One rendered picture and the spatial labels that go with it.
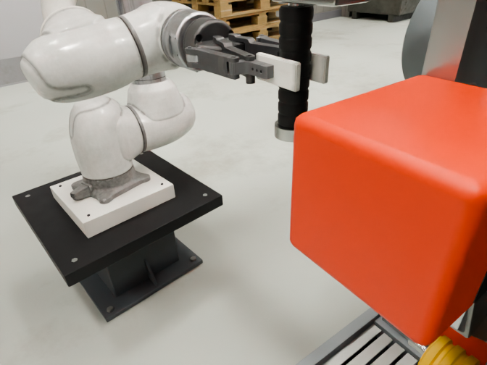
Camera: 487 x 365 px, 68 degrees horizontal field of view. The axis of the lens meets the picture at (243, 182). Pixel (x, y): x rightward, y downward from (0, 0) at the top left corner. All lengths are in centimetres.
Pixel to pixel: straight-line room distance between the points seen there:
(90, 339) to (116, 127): 63
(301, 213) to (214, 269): 117
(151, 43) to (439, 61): 49
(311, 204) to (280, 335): 100
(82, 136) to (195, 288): 60
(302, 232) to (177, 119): 102
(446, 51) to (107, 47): 50
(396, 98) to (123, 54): 50
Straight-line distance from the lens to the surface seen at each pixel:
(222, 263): 134
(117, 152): 110
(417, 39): 46
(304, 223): 16
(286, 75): 40
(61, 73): 61
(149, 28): 64
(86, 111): 108
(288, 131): 43
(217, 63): 46
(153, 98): 113
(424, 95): 18
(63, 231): 115
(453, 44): 21
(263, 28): 430
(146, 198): 111
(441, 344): 52
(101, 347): 122
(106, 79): 62
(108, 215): 108
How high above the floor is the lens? 94
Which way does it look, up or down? 32 degrees down
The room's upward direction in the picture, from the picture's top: 3 degrees counter-clockwise
